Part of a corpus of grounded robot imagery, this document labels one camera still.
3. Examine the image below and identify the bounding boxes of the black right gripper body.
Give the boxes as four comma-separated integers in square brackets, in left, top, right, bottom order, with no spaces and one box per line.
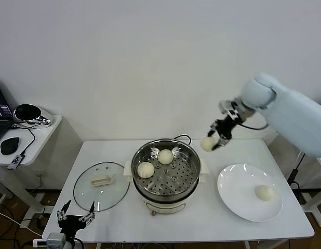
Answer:
[210,115,242,140]

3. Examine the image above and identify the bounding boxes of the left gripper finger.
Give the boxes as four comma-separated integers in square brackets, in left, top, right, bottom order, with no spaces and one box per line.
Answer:
[78,200,97,225]
[56,199,72,221]

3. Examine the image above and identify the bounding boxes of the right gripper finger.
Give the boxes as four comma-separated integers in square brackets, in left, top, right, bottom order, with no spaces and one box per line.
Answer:
[211,135,229,152]
[207,124,219,139]

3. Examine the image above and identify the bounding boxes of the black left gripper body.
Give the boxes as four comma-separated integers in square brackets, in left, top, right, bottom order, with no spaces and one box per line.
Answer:
[57,215,84,236]

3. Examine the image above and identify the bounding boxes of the white steamed baozi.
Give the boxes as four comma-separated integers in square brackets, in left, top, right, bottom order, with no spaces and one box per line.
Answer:
[157,149,174,165]
[200,136,217,153]
[255,185,275,201]
[137,161,155,179]

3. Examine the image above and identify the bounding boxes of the round glass lid cream handle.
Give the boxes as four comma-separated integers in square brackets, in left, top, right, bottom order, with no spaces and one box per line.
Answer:
[73,162,131,213]

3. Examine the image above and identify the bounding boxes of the stainless steel steamer pot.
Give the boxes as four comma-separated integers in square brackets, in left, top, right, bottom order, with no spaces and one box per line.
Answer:
[123,139,209,203]

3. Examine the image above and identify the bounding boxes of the round white plate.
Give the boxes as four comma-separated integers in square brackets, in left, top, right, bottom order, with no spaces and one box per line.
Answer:
[216,163,284,223]

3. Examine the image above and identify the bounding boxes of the cream electric cooker base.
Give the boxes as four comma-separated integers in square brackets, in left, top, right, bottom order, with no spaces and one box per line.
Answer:
[133,178,202,217]

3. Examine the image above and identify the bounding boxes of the black computer mouse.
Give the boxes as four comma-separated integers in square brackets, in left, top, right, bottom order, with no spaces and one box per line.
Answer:
[0,137,20,157]

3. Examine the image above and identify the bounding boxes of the shiny chrome black device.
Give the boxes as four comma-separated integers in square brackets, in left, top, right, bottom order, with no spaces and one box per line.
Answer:
[12,103,53,126]

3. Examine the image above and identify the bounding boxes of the black laptop purple screen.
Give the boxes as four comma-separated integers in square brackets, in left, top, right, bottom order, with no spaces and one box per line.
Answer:
[0,77,15,147]

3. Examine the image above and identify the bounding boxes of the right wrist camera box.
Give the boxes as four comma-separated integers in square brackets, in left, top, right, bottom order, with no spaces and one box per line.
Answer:
[218,101,238,119]

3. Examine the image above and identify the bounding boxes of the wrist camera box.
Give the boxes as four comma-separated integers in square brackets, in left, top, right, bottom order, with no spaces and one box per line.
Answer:
[218,101,238,119]
[32,232,67,249]

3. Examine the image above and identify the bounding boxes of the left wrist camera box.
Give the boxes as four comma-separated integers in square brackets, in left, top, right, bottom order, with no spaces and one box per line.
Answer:
[32,232,67,249]

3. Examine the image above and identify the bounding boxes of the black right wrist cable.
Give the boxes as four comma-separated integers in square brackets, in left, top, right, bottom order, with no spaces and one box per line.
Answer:
[239,121,270,131]

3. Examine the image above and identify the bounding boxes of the black cooker power cord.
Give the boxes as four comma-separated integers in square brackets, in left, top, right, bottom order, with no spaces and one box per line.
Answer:
[172,134,193,146]

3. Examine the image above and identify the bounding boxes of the white wall socket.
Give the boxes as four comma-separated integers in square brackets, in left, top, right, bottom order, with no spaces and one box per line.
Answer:
[35,172,45,188]

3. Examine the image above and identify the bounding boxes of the white floor cable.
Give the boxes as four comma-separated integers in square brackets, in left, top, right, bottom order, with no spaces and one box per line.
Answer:
[0,209,45,238]

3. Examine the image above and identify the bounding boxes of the black floor cable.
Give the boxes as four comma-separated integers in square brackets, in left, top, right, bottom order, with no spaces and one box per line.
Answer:
[0,203,16,241]

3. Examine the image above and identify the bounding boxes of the black usb hub cable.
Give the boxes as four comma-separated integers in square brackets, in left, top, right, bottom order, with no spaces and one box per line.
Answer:
[10,124,36,157]

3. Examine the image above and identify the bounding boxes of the black cable with plug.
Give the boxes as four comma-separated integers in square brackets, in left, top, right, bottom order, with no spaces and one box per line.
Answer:
[286,152,307,190]

